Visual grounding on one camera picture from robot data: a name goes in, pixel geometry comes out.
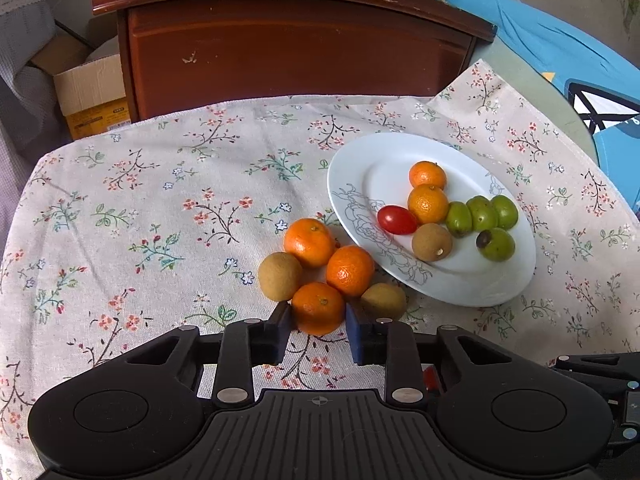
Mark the floral beige tablecloth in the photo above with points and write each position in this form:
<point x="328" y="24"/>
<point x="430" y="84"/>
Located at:
<point x="150" y="210"/>

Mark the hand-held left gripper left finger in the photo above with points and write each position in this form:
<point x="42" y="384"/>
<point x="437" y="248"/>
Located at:
<point x="275" y="340"/>

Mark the small orange mandarin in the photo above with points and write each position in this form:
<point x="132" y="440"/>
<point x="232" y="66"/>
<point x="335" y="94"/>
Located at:
<point x="318" y="308"/>
<point x="427" y="204"/>
<point x="350" y="270"/>
<point x="309" y="241"/>
<point x="427" y="175"/>

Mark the red cherry tomato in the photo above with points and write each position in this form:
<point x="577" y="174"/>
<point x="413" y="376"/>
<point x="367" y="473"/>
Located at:
<point x="397" y="220"/>
<point x="431" y="380"/>

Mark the grey checked cloth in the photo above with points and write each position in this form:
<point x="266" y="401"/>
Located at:
<point x="25" y="60"/>

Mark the spotted green jujube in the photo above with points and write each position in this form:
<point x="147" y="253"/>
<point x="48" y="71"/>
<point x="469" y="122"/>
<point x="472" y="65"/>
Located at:
<point x="495" y="245"/>

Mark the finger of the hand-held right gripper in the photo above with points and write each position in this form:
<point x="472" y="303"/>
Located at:
<point x="595" y="366"/>

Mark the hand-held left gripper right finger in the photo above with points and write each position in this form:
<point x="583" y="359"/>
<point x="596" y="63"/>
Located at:
<point x="357" y="340"/>

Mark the white plate with flower outline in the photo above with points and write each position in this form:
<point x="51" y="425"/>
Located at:
<point x="470" y="280"/>

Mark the brown kiwi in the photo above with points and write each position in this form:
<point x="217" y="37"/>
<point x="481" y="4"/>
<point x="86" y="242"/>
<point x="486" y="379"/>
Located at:
<point x="280" y="276"/>
<point x="383" y="301"/>
<point x="432" y="242"/>

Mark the cardboard box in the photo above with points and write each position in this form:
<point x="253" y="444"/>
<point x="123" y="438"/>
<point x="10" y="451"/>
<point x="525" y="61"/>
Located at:
<point x="90" y="95"/>

